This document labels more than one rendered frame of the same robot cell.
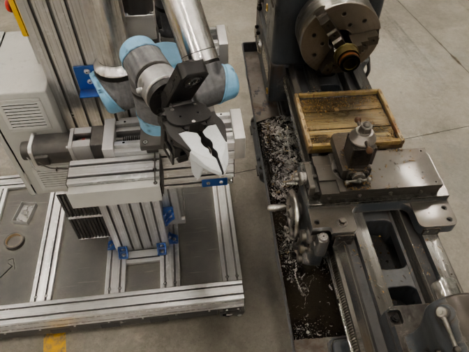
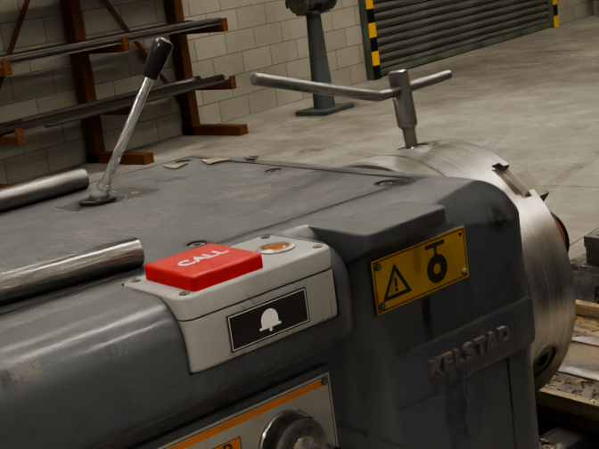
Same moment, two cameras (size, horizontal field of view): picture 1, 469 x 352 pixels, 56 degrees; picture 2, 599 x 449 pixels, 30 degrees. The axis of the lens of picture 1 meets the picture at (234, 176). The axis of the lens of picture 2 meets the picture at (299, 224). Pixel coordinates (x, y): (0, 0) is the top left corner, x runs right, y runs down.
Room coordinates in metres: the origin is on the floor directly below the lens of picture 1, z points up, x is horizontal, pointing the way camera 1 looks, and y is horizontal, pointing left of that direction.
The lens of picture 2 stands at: (2.33, 0.51, 1.46)
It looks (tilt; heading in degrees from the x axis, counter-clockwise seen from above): 14 degrees down; 236
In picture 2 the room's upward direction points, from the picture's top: 8 degrees counter-clockwise
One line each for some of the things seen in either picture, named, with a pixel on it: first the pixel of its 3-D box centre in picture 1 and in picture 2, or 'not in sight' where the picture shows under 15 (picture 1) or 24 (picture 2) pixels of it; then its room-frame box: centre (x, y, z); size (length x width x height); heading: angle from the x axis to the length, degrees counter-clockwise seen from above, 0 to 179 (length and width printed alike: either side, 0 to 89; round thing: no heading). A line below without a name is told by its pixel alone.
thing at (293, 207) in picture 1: (301, 221); not in sight; (0.88, -0.24, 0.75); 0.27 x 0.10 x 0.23; 5
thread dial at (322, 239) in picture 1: (320, 244); not in sight; (0.73, -0.28, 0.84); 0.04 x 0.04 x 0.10; 5
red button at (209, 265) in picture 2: not in sight; (204, 271); (1.98, -0.15, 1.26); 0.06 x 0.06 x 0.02; 5
